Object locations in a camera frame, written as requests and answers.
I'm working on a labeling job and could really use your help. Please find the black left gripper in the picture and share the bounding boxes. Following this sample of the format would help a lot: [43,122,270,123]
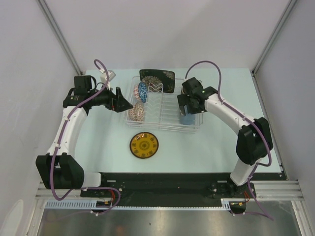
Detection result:
[88,83,132,113]

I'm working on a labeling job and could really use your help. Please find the brown patterned bowl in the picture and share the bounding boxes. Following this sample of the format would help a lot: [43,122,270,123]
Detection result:
[128,102,145,122]

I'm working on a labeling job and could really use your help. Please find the light blue plastic cup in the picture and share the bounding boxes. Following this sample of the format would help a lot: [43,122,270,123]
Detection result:
[180,114,196,125]

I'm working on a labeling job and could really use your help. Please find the blue patterned bowl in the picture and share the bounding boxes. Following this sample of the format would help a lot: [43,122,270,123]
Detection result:
[133,82,148,103]

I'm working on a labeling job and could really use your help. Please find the white wire dish rack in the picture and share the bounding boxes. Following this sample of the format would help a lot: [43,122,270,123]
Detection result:
[124,78,203,133]

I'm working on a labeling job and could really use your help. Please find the black floral square plate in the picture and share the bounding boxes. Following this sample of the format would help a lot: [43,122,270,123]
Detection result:
[139,69,176,93]

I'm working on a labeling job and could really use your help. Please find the yellow round saucer plate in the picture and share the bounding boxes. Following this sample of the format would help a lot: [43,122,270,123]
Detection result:
[129,132,159,159]

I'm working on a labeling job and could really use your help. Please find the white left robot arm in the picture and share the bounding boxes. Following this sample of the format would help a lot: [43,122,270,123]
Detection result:
[35,75,133,197]

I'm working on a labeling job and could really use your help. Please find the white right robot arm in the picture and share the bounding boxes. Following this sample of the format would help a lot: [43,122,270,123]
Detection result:
[177,77,273,197]

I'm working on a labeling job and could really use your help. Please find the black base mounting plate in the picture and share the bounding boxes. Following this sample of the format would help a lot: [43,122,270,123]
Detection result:
[81,173,287,208]

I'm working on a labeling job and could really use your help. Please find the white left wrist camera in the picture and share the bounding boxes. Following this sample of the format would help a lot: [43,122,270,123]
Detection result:
[100,70,116,89]

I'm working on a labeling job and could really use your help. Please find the white slotted cable duct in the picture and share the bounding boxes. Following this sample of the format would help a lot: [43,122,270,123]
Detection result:
[45,200,231,210]

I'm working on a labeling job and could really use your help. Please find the aluminium frame rail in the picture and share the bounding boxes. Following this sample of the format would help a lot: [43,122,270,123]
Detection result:
[35,180,304,201]

